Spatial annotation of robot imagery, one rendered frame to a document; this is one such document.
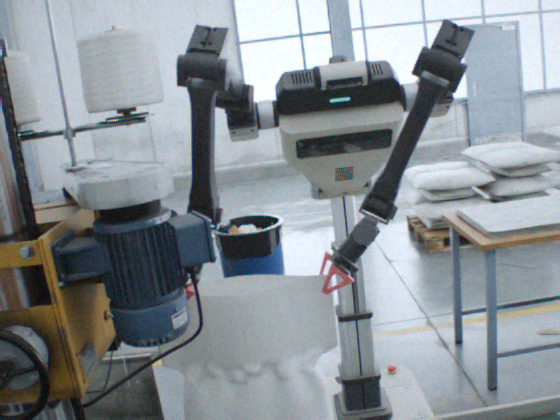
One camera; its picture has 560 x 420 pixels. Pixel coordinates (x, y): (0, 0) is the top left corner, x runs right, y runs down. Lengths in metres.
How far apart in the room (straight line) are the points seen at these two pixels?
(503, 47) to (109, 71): 9.23
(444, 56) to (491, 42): 8.76
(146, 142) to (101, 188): 8.61
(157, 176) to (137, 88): 0.21
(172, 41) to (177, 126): 1.36
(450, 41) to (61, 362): 1.03
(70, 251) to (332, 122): 0.95
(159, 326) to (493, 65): 9.25
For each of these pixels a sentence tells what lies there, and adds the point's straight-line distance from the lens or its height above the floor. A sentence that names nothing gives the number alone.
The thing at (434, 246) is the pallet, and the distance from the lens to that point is 4.89.
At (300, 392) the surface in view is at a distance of 1.53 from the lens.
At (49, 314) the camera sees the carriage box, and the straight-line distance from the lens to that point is 1.08.
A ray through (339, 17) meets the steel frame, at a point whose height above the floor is 2.37.
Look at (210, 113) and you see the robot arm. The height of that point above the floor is 1.49.
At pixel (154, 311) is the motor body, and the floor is 1.16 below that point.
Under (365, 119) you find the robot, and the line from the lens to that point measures 1.76.
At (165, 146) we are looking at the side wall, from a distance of 9.58.
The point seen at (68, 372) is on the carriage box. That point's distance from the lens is 1.12.
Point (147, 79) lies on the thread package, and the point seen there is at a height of 1.58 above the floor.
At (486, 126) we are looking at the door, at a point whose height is 0.40.
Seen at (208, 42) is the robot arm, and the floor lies 1.64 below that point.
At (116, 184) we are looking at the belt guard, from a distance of 1.02.
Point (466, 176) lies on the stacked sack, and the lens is 4.84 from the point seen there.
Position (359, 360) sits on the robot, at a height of 0.51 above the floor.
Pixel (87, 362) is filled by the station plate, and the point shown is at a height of 1.07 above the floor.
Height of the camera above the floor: 1.54
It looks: 13 degrees down
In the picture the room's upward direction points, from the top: 7 degrees counter-clockwise
